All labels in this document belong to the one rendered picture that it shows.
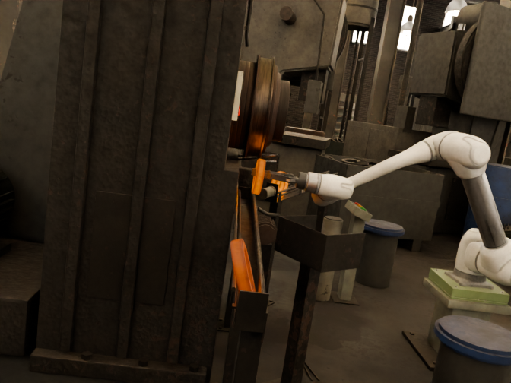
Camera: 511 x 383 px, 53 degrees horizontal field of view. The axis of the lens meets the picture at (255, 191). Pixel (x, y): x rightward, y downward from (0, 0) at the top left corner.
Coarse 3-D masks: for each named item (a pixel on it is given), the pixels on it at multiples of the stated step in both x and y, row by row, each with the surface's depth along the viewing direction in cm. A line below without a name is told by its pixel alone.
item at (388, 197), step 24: (336, 168) 455; (360, 168) 442; (408, 168) 521; (360, 192) 447; (384, 192) 454; (408, 192) 462; (432, 192) 469; (336, 216) 447; (384, 216) 459; (408, 216) 467; (432, 216) 474; (408, 240) 482
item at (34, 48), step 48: (48, 0) 249; (48, 48) 253; (0, 96) 257; (48, 96) 257; (0, 144) 260; (48, 144) 261; (0, 192) 240; (0, 240) 266; (0, 288) 209; (0, 336) 204
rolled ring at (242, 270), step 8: (232, 240) 140; (240, 240) 138; (232, 248) 135; (240, 248) 135; (232, 256) 134; (240, 256) 133; (248, 256) 148; (240, 264) 132; (248, 264) 146; (240, 272) 132; (248, 272) 146; (240, 280) 132; (248, 280) 132; (240, 288) 132; (248, 288) 132
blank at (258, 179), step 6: (258, 162) 217; (264, 162) 218; (258, 168) 215; (264, 168) 215; (258, 174) 214; (264, 174) 215; (258, 180) 214; (252, 186) 223; (258, 186) 216; (252, 192) 220; (258, 192) 219
